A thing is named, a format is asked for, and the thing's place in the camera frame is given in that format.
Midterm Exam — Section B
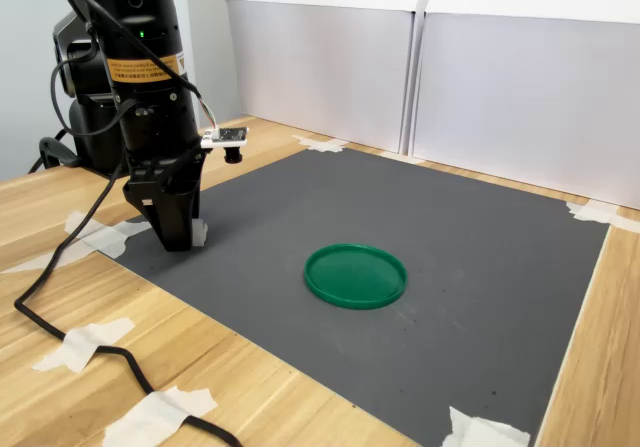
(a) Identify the round green lid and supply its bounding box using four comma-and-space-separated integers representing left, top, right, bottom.
303, 242, 409, 312

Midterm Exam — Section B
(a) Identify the white tape piece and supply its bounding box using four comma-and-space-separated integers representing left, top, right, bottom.
292, 134, 350, 154
441, 405, 531, 447
32, 317, 136, 373
0, 210, 154, 274
379, 150, 426, 166
566, 199, 640, 233
102, 385, 219, 447

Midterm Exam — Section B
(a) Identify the white cardboard partition box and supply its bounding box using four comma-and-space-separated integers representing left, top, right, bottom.
224, 0, 441, 154
409, 0, 640, 212

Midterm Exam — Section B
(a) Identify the dark grey mat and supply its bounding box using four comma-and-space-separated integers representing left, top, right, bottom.
97, 146, 612, 447

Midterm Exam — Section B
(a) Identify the small white camera box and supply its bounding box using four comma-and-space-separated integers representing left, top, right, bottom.
200, 125, 250, 164

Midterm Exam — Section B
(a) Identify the black base cable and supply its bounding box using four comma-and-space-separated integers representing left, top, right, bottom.
27, 126, 81, 174

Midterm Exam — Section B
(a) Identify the black camera cable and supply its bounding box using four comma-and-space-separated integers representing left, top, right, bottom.
13, 0, 246, 447

